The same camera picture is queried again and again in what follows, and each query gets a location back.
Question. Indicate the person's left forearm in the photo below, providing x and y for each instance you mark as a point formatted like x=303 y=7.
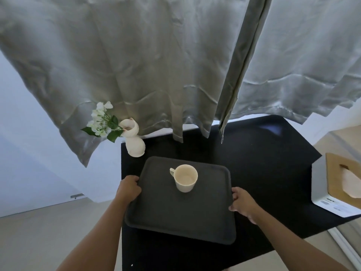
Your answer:
x=93 y=239

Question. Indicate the person's left hand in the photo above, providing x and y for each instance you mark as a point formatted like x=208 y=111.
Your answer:
x=128 y=189

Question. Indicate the dark grey serving tray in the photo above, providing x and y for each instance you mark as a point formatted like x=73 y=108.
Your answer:
x=180 y=203

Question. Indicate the white tissue box wooden lid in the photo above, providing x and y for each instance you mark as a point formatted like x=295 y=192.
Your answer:
x=335 y=191

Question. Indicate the black table mat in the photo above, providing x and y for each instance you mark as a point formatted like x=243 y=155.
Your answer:
x=253 y=177

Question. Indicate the person's left thumb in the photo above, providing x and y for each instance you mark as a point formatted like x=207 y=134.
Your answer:
x=132 y=179

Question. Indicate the person's right thumb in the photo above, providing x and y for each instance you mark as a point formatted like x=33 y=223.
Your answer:
x=236 y=194

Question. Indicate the person's right forearm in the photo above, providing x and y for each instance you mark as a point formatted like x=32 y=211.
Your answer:
x=293 y=245

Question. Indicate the grey curtain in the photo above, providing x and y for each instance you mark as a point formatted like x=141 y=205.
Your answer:
x=169 y=62

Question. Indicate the cream curved ceramic vase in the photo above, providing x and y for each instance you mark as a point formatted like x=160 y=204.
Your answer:
x=133 y=141

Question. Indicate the cream ceramic cup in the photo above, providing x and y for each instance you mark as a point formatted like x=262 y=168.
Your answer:
x=185 y=177

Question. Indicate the white artificial flowers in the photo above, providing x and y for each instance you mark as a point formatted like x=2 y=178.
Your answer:
x=102 y=122

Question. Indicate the white tissue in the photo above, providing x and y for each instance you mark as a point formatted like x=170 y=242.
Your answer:
x=349 y=183

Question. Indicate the person's right hand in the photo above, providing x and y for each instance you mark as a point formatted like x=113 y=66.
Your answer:
x=244 y=204

